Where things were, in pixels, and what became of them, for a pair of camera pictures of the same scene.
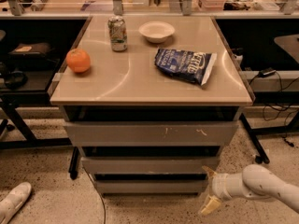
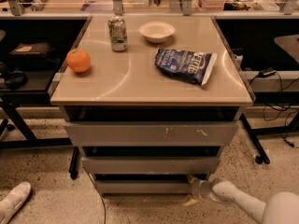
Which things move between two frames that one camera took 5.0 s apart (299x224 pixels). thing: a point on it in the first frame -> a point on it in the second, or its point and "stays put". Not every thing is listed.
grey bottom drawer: (151, 187) stays put
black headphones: (16, 79) stays put
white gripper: (220, 186) -> (202, 189)
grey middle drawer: (154, 164) stays put
